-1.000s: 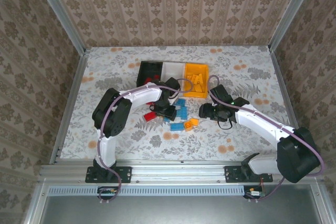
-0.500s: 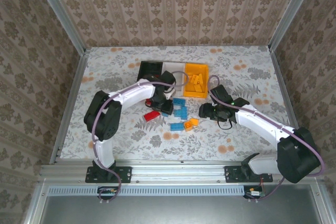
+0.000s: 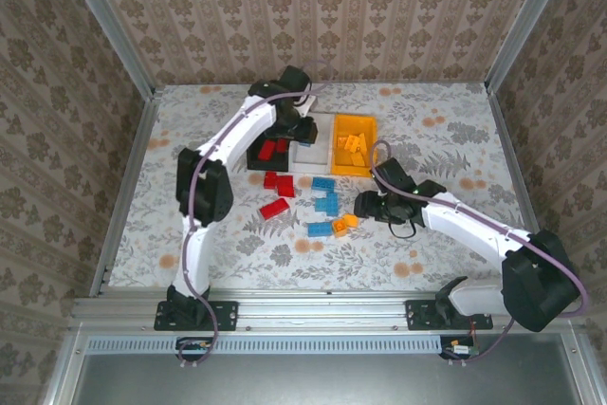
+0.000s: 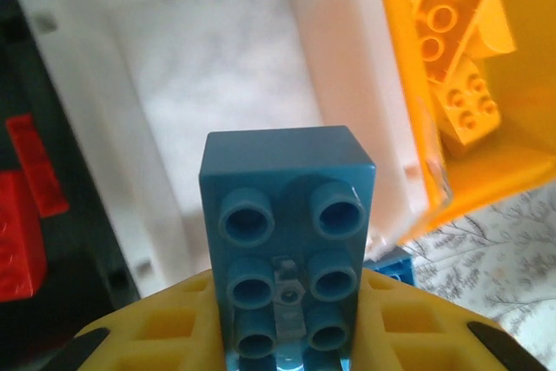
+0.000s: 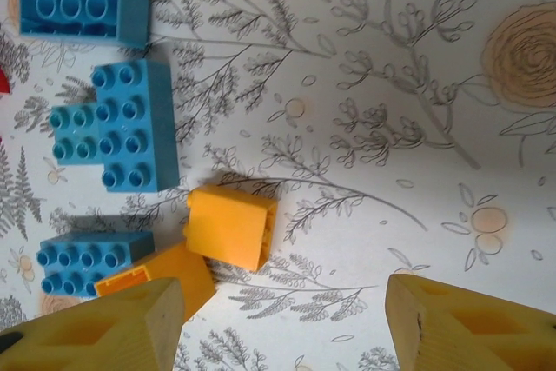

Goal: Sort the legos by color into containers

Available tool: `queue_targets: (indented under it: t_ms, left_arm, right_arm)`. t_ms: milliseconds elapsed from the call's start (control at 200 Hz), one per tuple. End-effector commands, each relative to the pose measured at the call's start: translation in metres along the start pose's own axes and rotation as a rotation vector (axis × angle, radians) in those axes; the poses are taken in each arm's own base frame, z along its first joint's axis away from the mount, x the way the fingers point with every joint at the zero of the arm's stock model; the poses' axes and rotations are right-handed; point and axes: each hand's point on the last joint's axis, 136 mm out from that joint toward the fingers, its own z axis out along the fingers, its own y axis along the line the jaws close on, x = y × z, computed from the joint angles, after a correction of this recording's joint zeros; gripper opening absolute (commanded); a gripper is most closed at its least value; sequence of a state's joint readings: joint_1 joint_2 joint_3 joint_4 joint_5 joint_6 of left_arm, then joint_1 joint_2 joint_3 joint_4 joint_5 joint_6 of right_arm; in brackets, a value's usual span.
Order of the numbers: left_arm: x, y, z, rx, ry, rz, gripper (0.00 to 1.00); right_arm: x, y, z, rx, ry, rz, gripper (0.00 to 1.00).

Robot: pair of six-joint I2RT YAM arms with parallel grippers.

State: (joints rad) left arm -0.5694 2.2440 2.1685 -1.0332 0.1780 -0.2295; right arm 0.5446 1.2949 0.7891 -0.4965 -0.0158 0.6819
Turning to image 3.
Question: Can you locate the white plastic bin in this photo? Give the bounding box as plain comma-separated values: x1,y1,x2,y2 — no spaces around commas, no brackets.
287,111,336,176

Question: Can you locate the orange plastic bin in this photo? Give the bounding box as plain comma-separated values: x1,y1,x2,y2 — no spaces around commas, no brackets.
328,112,379,179

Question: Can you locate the black plastic bin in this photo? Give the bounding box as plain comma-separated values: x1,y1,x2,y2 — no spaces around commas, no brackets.
246,132,292,174

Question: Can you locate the floral patterned table cover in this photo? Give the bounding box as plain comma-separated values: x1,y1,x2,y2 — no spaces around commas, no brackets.
107,83,547,293

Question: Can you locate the grey metal sheet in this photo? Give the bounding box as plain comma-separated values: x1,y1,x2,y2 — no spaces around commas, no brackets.
70,352,585,405

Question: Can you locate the right gripper thin black cable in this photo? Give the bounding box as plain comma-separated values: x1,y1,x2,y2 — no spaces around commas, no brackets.
387,212,419,240

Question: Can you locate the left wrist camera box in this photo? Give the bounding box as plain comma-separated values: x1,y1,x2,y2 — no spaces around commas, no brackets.
278,65,319,118

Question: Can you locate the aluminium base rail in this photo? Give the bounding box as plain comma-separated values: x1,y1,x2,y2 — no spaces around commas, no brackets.
70,293,585,332

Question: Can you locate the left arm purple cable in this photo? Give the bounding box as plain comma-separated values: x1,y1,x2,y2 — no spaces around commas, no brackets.
177,59,331,369

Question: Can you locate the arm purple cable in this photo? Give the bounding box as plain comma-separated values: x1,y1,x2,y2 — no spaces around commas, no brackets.
177,59,331,369
371,140,591,367

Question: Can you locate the aluminium side rail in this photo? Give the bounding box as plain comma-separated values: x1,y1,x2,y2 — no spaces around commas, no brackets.
88,89,162,297
487,86,546,245

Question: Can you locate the grey slotted cable duct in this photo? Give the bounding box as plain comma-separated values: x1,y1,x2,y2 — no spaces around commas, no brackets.
87,334,445,356

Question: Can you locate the aluminium frame post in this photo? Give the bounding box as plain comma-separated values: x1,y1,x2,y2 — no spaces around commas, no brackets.
53,0,158,100
485,0,579,93

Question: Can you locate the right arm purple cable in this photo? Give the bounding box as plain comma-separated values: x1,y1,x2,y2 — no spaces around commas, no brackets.
371,140,591,367

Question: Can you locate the aluminium frame bar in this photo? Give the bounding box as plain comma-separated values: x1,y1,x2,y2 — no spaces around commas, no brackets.
561,323,607,405
40,328,92,405

